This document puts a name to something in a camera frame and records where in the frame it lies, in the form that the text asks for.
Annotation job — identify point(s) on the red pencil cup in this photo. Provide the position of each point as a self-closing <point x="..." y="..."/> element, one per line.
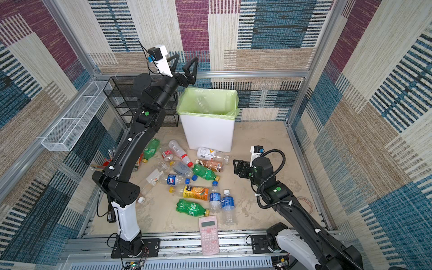
<point x="106" y="162"/>

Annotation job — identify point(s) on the qoo red label bottle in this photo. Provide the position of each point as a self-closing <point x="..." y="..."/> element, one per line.
<point x="138" y="162"/>

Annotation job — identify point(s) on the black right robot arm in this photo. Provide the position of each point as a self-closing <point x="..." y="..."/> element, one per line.
<point x="311" y="244"/>

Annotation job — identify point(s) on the pepsi label clear bottle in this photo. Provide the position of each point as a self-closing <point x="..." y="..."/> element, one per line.
<point x="176" y="179"/>

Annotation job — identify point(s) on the brown tea bottle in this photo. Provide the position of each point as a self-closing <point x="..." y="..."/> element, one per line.
<point x="213" y="165"/>

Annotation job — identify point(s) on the white wire wall basket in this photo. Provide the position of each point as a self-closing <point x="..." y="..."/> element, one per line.
<point x="67" y="131"/>

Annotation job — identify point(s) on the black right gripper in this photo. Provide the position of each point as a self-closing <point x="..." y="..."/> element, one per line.
<point x="243" y="167"/>

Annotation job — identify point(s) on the light blue label bottle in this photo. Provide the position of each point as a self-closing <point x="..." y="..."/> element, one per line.
<point x="181" y="168"/>

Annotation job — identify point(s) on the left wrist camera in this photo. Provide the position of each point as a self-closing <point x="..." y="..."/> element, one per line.
<point x="159" y="55"/>

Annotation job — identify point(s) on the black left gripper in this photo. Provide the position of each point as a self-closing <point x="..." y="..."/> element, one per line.
<point x="187" y="80"/>

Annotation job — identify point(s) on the blue label water bottle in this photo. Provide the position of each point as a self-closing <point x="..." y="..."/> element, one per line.
<point x="228" y="208"/>
<point x="215" y="198"/>

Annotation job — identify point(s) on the white bin with green liner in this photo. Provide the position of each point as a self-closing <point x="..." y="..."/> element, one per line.
<point x="208" y="117"/>

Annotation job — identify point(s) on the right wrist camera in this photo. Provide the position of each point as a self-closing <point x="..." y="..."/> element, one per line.
<point x="256" y="151"/>

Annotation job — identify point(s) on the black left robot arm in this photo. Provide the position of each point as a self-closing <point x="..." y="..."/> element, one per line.
<point x="114" y="179"/>

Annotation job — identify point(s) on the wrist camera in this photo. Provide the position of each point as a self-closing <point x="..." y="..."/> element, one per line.
<point x="159" y="55"/>
<point x="256" y="151"/>

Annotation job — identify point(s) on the orange juice bottle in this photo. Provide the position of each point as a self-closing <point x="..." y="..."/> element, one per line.
<point x="190" y="192"/>

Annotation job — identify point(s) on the clear bottle red cap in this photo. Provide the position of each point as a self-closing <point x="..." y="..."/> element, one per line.
<point x="180" y="153"/>

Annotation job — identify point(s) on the black wire mesh shelf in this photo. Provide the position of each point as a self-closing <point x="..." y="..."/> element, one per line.
<point x="119" y="91"/>

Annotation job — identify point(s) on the white yellow label bottle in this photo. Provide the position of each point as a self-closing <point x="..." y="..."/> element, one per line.
<point x="212" y="155"/>

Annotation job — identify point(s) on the green bottle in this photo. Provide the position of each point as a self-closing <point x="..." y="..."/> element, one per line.
<point x="205" y="173"/>
<point x="191" y="208"/>
<point x="150" y="150"/>

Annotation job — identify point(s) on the clear square white label bottle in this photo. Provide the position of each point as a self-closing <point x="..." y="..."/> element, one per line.
<point x="150" y="182"/>

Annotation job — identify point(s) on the small red label bottle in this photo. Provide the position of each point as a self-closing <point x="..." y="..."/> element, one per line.
<point x="166" y="154"/>

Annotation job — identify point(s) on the pink calculator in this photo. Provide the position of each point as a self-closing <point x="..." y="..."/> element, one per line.
<point x="209" y="235"/>

